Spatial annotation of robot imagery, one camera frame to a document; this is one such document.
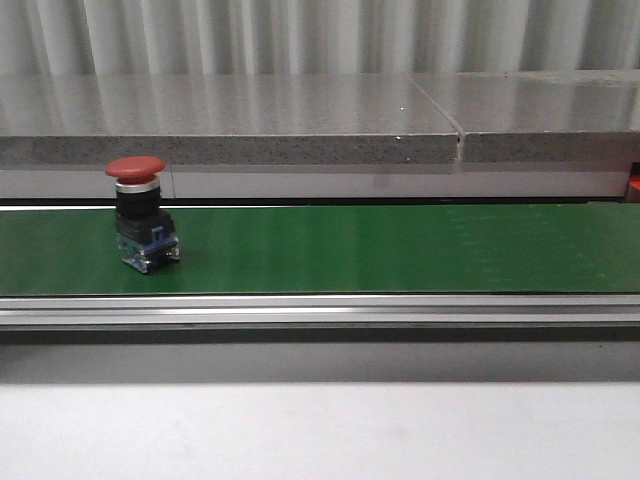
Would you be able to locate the grey speckled stone slab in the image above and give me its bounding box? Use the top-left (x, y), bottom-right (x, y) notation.
top-left (1, 74), bottom-right (458, 167)

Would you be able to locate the white curtain backdrop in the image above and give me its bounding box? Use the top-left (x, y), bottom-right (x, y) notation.
top-left (1, 1), bottom-right (639, 75)

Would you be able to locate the red mushroom push button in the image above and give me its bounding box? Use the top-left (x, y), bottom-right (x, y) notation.
top-left (105, 155), bottom-right (181, 274)

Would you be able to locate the green conveyor belt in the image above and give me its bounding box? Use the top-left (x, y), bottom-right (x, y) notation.
top-left (1, 203), bottom-right (639, 296)

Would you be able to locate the aluminium conveyor frame rail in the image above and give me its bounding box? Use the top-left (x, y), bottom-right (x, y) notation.
top-left (1, 293), bottom-right (639, 330)

